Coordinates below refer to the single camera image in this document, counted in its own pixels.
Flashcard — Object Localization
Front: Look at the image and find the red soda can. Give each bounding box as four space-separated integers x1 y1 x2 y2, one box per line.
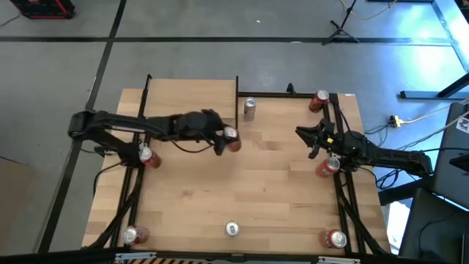
138 145 162 169

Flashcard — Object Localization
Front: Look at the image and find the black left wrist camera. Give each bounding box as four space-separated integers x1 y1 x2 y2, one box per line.
182 111 206 131

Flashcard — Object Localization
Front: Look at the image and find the dark red cola can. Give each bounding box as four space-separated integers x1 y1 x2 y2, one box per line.
308 89 330 114
222 125 243 153

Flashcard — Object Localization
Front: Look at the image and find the black aluminium table frame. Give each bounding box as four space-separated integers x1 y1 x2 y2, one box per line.
86 75 391 257

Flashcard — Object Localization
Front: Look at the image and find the red Coca-Cola can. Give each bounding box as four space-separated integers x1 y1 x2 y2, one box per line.
122 225 150 246

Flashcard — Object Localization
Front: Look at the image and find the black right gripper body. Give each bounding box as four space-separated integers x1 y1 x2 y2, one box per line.
317 130 349 155

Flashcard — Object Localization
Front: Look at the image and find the white sheet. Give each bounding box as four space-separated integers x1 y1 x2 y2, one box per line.
384 200 412 254

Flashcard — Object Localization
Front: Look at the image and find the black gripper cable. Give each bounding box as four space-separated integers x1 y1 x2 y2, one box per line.
170 139 216 154

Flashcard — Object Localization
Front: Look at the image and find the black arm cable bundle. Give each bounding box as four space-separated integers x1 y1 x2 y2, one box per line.
361 122 406 191

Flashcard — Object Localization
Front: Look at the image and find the pale yellow cable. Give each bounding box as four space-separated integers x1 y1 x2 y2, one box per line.
401 97 469 125

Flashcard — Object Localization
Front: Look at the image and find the black desk leg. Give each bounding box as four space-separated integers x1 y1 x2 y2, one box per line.
399 71 469 100

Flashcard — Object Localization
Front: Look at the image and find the red Fanta can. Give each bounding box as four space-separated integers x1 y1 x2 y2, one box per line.
315 156 341 179
322 229 348 249

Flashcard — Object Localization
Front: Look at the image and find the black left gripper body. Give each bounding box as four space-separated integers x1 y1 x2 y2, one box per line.
171 109 225 144

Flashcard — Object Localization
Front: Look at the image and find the black tripod stand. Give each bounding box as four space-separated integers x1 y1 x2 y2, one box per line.
321 0 361 47

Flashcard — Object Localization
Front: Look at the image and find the black looped cable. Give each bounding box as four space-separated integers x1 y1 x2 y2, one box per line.
93 161 128 197

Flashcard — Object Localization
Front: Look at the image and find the yellow floor cable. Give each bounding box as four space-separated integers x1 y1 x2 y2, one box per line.
339 0 399 21

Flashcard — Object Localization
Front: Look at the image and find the blue silver energy drink can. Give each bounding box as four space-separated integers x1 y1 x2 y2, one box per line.
243 96 257 122
224 220 240 238

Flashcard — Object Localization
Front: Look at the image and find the grey cable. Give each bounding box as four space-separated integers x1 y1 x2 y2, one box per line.
397 109 469 151

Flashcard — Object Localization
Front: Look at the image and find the black box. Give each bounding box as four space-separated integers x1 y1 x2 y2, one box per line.
398 188 469 264

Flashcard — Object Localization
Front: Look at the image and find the yellow black hazard plate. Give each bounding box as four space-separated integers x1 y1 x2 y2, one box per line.
126 257 206 264

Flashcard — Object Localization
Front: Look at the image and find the silver bracket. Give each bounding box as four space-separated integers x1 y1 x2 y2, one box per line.
317 255 362 264
114 251 158 262

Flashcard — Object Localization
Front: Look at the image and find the black red crate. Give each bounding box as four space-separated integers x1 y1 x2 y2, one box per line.
10 0 76 20

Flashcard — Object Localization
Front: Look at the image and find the dark grey computer case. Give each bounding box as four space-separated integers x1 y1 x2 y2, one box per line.
432 101 469 212

